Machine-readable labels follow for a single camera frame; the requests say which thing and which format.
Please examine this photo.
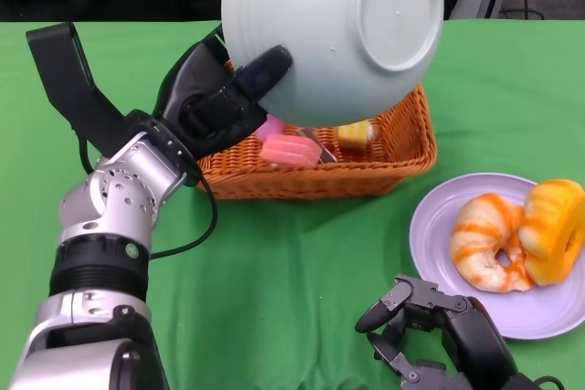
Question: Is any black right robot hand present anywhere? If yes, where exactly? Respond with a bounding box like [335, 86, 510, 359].
[355, 274, 520, 390]

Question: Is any salmon pink cake slice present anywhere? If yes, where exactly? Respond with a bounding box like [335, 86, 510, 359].
[261, 133, 321, 167]

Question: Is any magenta cake slice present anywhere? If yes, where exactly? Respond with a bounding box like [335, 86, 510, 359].
[254, 114, 287, 141]

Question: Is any ring-shaped orange swirl bread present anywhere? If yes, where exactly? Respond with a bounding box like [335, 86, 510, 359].
[450, 193, 536, 293]

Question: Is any pale lilac plate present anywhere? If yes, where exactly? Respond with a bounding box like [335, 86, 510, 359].
[409, 173, 585, 341]

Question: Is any yellow cream cake slice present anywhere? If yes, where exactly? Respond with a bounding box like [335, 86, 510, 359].
[336, 119, 380, 153]

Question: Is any orange wicker basket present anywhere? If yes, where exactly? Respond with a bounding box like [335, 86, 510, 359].
[196, 58, 439, 201]

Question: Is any green tablecloth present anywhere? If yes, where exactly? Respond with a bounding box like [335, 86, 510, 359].
[0, 18, 585, 390]

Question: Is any grey-green bowl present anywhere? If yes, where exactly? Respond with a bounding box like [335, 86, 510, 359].
[221, 0, 445, 129]

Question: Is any oval orange swirl bread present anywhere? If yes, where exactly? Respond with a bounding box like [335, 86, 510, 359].
[522, 178, 585, 286]

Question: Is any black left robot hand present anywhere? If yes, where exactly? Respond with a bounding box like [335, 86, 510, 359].
[162, 26, 293, 161]

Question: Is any chocolate layer cake piece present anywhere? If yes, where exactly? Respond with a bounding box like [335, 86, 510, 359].
[299, 128, 338, 163]

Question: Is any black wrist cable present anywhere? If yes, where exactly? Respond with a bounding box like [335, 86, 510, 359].
[532, 374, 564, 390]
[77, 129, 218, 261]

